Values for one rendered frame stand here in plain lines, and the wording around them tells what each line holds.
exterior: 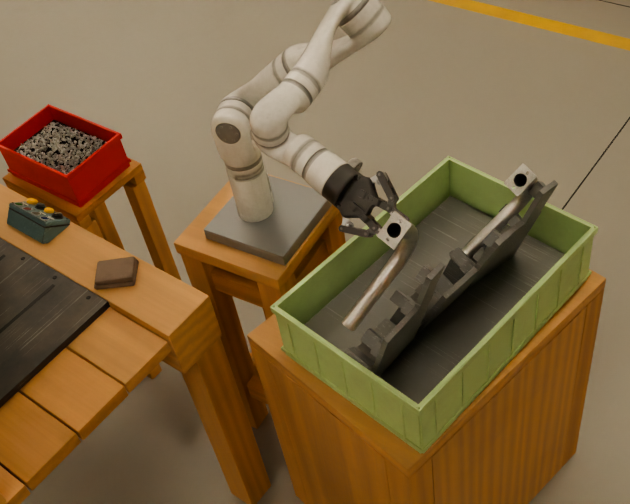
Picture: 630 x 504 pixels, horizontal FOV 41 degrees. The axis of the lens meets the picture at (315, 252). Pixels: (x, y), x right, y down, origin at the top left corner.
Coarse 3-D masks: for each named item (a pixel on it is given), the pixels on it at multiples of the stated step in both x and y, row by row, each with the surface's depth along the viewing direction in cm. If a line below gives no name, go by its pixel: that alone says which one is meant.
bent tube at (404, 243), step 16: (400, 224) 146; (384, 240) 147; (400, 240) 146; (416, 240) 156; (400, 256) 160; (384, 272) 161; (368, 288) 162; (384, 288) 162; (368, 304) 162; (352, 320) 163
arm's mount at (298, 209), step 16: (272, 176) 224; (272, 192) 220; (288, 192) 219; (304, 192) 218; (224, 208) 218; (288, 208) 215; (304, 208) 214; (320, 208) 213; (208, 224) 215; (224, 224) 214; (240, 224) 213; (256, 224) 212; (272, 224) 212; (288, 224) 211; (304, 224) 210; (224, 240) 212; (240, 240) 209; (256, 240) 208; (272, 240) 208; (288, 240) 207; (304, 240) 211; (272, 256) 206; (288, 256) 206
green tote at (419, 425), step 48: (432, 192) 210; (480, 192) 207; (576, 240) 192; (336, 288) 197; (576, 288) 194; (288, 336) 187; (528, 336) 186; (336, 384) 183; (384, 384) 165; (480, 384) 178; (432, 432) 171
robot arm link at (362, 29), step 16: (368, 16) 165; (384, 16) 167; (352, 32) 168; (368, 32) 166; (288, 48) 179; (304, 48) 177; (336, 48) 173; (352, 48) 170; (288, 64) 178; (336, 64) 176
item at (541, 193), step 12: (528, 192) 173; (540, 192) 169; (552, 192) 173; (540, 204) 175; (528, 216) 177; (516, 228) 179; (528, 228) 186; (516, 240) 187; (504, 252) 189; (456, 264) 189; (492, 264) 190; (456, 276) 192; (480, 276) 192; (468, 288) 194
